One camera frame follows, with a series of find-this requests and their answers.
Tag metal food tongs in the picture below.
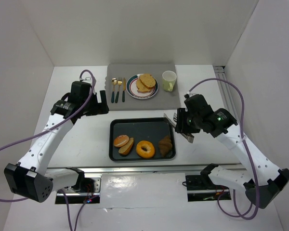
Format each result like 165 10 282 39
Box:
163 113 194 143

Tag large seeded bread slice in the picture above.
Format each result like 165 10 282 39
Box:
136 79 151 93

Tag orange bagel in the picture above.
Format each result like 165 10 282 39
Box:
136 141 156 159

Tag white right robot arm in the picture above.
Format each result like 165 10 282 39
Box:
173 94 289 209

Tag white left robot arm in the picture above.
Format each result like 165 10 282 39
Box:
4 81 109 203

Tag small oval bread slice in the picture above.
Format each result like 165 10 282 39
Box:
118 138 134 156

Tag brown croissant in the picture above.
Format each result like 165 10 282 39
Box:
158 135 173 157

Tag sesame bun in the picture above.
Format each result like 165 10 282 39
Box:
113 135 130 148

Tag white plate teal red rim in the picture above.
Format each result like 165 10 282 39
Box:
126 73 159 100

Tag black baking tray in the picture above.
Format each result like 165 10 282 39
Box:
109 117 176 162

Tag pale green mug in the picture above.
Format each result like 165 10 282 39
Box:
162 71 177 92

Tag gold spoon green handle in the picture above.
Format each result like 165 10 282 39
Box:
111 78 118 103

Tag gold knife green handle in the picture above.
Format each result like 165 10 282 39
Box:
122 78 126 102

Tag gold fork green handle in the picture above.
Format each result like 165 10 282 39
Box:
115 77 122 103

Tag aluminium front rail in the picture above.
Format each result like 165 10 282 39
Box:
42 164 246 176

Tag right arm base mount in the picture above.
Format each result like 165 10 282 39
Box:
182 175 231 202

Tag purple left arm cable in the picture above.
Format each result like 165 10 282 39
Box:
0 69 96 231

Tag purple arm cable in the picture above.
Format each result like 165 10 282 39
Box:
185 78 260 221
0 69 96 231

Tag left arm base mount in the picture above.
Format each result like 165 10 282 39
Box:
62 176 102 205

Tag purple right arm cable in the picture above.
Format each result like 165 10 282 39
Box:
185 78 260 221

